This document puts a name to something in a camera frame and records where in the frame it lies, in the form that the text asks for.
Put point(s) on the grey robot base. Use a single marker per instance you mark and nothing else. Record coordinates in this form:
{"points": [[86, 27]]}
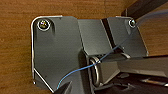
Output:
{"points": [[60, 46]]}

